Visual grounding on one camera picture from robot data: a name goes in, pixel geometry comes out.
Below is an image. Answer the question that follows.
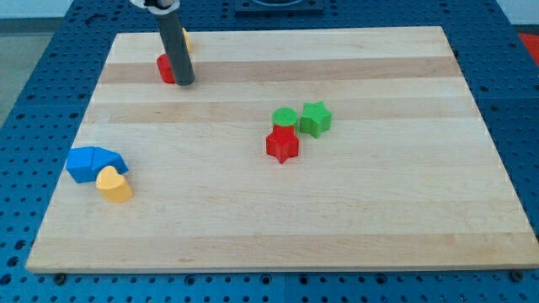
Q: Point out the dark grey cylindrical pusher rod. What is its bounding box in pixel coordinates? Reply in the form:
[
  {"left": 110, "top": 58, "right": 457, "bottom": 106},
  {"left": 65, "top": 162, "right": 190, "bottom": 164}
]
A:
[{"left": 155, "top": 7, "right": 195, "bottom": 87}]

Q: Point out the white round tool mount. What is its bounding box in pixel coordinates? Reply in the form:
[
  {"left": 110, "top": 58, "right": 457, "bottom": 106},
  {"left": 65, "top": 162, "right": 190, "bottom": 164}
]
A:
[{"left": 130, "top": 0, "right": 180, "bottom": 15}]

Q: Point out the red circle block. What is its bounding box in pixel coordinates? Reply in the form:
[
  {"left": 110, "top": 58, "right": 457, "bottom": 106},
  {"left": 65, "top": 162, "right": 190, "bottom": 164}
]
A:
[{"left": 156, "top": 54, "right": 175, "bottom": 84}]

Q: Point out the green circle block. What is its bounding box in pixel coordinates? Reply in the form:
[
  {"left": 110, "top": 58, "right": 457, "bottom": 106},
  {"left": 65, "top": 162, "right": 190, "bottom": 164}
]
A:
[{"left": 272, "top": 107, "right": 299, "bottom": 127}]

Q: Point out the yellow block behind rod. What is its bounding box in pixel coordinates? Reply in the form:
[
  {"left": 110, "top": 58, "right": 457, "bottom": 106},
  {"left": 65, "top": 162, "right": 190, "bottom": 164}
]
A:
[{"left": 182, "top": 28, "right": 193, "bottom": 52}]

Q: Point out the blue angled block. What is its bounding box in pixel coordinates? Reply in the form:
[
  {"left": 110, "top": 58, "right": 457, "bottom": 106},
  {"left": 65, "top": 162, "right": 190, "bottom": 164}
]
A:
[{"left": 91, "top": 147, "right": 129, "bottom": 176}]

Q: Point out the red star block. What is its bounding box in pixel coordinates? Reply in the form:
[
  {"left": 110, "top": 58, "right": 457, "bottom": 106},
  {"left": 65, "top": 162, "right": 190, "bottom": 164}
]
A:
[{"left": 266, "top": 125, "right": 300, "bottom": 163}]

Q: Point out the blue cube block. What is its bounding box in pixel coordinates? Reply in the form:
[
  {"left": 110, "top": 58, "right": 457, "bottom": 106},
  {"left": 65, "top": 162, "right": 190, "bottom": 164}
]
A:
[{"left": 66, "top": 146, "right": 96, "bottom": 183}]

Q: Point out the yellow heart block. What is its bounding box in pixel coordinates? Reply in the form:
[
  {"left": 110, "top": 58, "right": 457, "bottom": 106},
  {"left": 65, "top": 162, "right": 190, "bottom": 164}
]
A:
[{"left": 95, "top": 166, "right": 134, "bottom": 203}]

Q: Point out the green star block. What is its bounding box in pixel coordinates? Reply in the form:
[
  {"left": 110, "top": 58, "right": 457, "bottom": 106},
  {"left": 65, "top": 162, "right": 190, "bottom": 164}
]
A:
[{"left": 299, "top": 101, "right": 332, "bottom": 138}]

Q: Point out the light wooden board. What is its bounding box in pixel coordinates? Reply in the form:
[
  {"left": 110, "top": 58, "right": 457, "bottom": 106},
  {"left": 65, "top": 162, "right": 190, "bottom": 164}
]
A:
[{"left": 26, "top": 26, "right": 538, "bottom": 274}]

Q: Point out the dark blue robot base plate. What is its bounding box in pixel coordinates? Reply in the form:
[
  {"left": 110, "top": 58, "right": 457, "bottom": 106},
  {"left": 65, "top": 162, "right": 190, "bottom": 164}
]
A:
[{"left": 233, "top": 0, "right": 324, "bottom": 15}]

